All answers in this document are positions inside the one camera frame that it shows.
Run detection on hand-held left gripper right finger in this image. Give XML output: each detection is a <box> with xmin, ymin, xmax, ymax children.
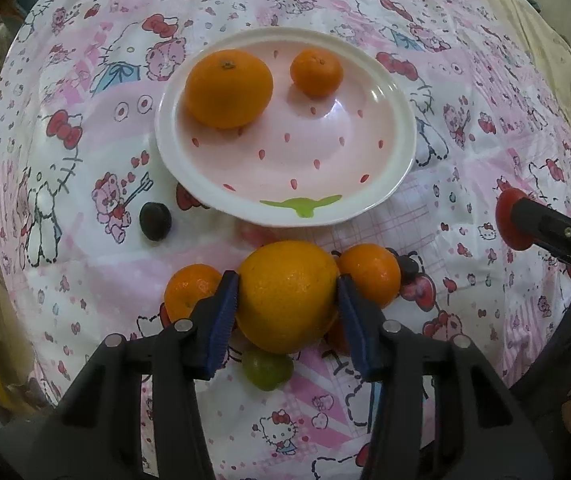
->
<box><xmin>335</xmin><ymin>275</ymin><xmax>551</xmax><ymax>480</ymax></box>

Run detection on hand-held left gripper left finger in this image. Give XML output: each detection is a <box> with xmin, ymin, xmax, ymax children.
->
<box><xmin>28</xmin><ymin>270</ymin><xmax>241</xmax><ymax>480</ymax></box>

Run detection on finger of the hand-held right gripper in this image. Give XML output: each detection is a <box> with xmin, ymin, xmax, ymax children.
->
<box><xmin>510</xmin><ymin>199</ymin><xmax>571</xmax><ymax>281</ymax></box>

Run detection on small orange tangerine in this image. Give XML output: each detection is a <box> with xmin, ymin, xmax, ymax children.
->
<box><xmin>290</xmin><ymin>47</ymin><xmax>343</xmax><ymax>98</ymax></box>
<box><xmin>164</xmin><ymin>264</ymin><xmax>226</xmax><ymax>333</ymax></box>
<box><xmin>338</xmin><ymin>243</ymin><xmax>402</xmax><ymax>309</ymax></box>

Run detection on red tomato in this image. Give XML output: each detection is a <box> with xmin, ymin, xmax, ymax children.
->
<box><xmin>495</xmin><ymin>187</ymin><xmax>536</xmax><ymax>250</ymax></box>

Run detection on green lime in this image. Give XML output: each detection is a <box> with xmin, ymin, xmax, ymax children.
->
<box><xmin>242</xmin><ymin>347</ymin><xmax>295</xmax><ymax>392</ymax></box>

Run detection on large smooth orange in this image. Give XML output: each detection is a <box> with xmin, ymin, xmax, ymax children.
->
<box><xmin>238</xmin><ymin>240</ymin><xmax>341</xmax><ymax>355</ymax></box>

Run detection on small dark grape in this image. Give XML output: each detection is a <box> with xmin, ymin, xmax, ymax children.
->
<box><xmin>396</xmin><ymin>255</ymin><xmax>421</xmax><ymax>286</ymax></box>

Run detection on large dark grape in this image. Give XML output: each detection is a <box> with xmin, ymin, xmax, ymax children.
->
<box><xmin>138</xmin><ymin>201</ymin><xmax>172</xmax><ymax>242</ymax></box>

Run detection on pink plate with white rim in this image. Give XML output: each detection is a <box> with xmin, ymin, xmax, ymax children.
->
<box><xmin>154</xmin><ymin>27</ymin><xmax>417</xmax><ymax>227</ymax></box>

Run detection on pink cartoon printed blanket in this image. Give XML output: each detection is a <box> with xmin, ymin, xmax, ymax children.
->
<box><xmin>0</xmin><ymin>0</ymin><xmax>571</xmax><ymax>480</ymax></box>

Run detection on beige bed sheet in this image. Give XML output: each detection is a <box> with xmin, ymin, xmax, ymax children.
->
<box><xmin>440</xmin><ymin>0</ymin><xmax>571</xmax><ymax>171</ymax></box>

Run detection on large orange with stem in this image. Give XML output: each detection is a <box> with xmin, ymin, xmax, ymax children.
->
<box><xmin>184</xmin><ymin>48</ymin><xmax>274</xmax><ymax>130</ymax></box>

